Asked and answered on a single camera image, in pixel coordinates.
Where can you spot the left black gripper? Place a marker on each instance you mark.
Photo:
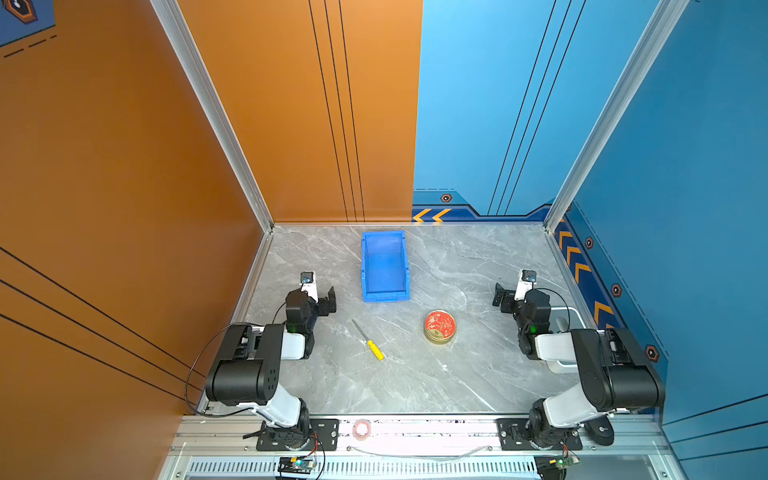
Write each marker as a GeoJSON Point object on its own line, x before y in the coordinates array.
{"type": "Point", "coordinates": [323, 310]}

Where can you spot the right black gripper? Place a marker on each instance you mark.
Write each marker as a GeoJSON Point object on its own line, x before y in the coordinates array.
{"type": "Point", "coordinates": [508, 299]}

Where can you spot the yellow handled screwdriver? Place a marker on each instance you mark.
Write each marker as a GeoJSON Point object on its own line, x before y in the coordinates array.
{"type": "Point", "coordinates": [373, 347]}

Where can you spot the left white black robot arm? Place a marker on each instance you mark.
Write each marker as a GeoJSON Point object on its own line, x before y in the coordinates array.
{"type": "Point", "coordinates": [246, 370]}

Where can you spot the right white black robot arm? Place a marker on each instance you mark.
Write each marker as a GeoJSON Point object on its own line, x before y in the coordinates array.
{"type": "Point", "coordinates": [614, 374]}

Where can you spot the blue plastic bin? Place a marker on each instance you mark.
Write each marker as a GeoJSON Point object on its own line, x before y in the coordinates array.
{"type": "Point", "coordinates": [385, 270]}

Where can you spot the round red gold tin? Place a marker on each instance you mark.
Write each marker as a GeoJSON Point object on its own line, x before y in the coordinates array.
{"type": "Point", "coordinates": [440, 327]}

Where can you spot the small tape roll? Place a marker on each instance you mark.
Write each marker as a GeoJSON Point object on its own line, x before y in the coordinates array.
{"type": "Point", "coordinates": [361, 429]}

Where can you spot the left green circuit board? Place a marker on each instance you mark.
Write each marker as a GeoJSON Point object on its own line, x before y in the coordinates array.
{"type": "Point", "coordinates": [300, 468]}

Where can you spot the green circuit board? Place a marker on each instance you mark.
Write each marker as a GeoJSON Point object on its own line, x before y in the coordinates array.
{"type": "Point", "coordinates": [555, 467]}
{"type": "Point", "coordinates": [300, 468]}

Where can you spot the black computer mouse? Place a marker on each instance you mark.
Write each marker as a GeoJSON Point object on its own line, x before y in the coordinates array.
{"type": "Point", "coordinates": [600, 431]}

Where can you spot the right green circuit board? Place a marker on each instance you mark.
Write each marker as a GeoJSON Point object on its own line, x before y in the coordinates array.
{"type": "Point", "coordinates": [555, 467]}

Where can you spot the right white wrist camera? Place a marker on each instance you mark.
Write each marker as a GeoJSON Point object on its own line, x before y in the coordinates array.
{"type": "Point", "coordinates": [526, 282]}

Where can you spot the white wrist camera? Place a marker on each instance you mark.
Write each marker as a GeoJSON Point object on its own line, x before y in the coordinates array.
{"type": "Point", "coordinates": [309, 285]}
{"type": "Point", "coordinates": [526, 282]}

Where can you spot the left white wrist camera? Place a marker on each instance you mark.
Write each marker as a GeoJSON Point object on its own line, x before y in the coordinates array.
{"type": "Point", "coordinates": [309, 285]}

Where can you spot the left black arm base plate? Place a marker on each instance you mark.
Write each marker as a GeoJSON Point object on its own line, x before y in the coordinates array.
{"type": "Point", "coordinates": [322, 433]}

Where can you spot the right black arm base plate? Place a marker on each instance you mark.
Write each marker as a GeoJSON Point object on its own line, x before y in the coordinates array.
{"type": "Point", "coordinates": [518, 434]}

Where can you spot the aluminium front rail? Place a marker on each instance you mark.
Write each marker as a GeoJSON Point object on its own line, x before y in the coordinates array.
{"type": "Point", "coordinates": [416, 446]}

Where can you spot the right aluminium corner post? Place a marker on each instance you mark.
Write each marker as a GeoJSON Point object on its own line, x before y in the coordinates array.
{"type": "Point", "coordinates": [652, 40]}

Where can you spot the aluminium corner post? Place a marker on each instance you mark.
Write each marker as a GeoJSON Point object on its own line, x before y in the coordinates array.
{"type": "Point", "coordinates": [177, 31]}
{"type": "Point", "coordinates": [652, 40]}

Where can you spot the left aluminium corner post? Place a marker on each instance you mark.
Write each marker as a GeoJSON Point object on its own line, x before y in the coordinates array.
{"type": "Point", "coordinates": [177, 31]}

